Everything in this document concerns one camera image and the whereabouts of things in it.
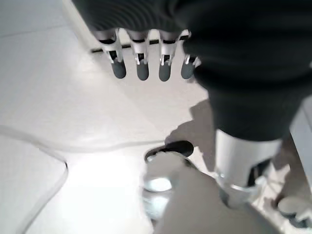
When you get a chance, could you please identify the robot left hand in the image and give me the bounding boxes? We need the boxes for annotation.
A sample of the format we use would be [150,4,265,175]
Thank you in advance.
[70,0,312,209]

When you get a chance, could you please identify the grey robot left leg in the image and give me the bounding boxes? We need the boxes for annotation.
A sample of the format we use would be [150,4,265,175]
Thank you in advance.
[142,140,281,234]

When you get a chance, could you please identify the cart caster wheel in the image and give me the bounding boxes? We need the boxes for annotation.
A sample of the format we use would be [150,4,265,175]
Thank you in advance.
[276,195,312,229]

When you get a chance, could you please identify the thin floor cable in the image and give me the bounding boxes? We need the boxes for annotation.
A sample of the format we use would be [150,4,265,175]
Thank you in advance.
[0,125,169,234]

